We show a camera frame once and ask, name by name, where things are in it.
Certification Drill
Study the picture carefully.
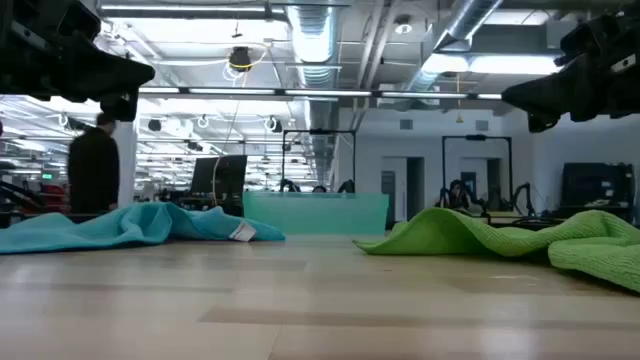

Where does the ceiling light rail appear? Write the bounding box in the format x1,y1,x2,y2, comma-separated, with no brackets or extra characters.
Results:
137,86,504,102

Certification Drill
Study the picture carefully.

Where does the silver ventilation duct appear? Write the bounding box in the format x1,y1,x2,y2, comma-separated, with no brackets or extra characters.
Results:
404,0,505,94
284,4,344,91

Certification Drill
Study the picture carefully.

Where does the black background monitor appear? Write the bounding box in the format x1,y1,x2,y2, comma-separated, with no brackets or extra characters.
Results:
188,154,249,217

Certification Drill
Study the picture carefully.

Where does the black equipment cart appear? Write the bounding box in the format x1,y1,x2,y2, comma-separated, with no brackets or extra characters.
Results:
558,161,636,221

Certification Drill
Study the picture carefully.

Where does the black ceiling-mounted device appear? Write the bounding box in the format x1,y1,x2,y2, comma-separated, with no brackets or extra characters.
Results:
228,45,253,73

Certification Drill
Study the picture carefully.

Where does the blue microfiber towel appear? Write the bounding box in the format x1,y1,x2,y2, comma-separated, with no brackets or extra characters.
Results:
0,201,287,255

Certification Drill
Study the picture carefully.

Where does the green microfiber towel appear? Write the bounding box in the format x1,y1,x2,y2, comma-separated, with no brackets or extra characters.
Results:
352,207,640,294

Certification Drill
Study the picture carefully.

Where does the red background furniture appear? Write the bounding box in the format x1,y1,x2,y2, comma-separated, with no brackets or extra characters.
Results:
29,182,70,215

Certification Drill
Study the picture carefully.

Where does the black slanted bar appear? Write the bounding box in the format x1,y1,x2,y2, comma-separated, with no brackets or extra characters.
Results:
0,178,45,212

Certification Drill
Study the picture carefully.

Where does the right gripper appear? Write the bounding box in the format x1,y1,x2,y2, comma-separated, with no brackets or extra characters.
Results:
501,0,640,134

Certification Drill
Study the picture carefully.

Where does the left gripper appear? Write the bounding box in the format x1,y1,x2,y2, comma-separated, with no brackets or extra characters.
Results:
0,0,156,123

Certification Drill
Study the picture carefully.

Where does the white pillar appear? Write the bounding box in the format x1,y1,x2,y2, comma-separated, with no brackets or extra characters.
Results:
112,119,139,209

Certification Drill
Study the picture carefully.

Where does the teal translucent plastic basket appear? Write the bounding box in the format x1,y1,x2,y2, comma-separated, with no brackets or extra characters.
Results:
242,191,390,236

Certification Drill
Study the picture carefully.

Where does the yellow hanging cord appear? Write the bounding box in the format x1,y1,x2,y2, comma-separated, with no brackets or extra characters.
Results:
453,72,465,125

